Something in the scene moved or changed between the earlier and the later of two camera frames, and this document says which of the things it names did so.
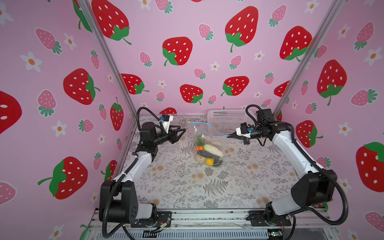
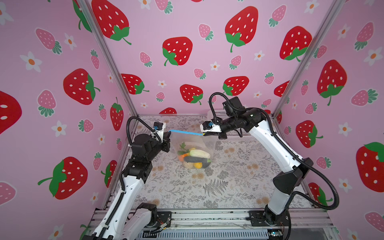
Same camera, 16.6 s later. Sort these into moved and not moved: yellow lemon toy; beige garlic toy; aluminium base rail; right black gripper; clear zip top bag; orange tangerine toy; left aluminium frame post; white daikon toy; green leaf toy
Moved: orange tangerine toy; white daikon toy; green leaf toy; beige garlic toy; clear zip top bag; yellow lemon toy; right black gripper
Not moved: aluminium base rail; left aluminium frame post
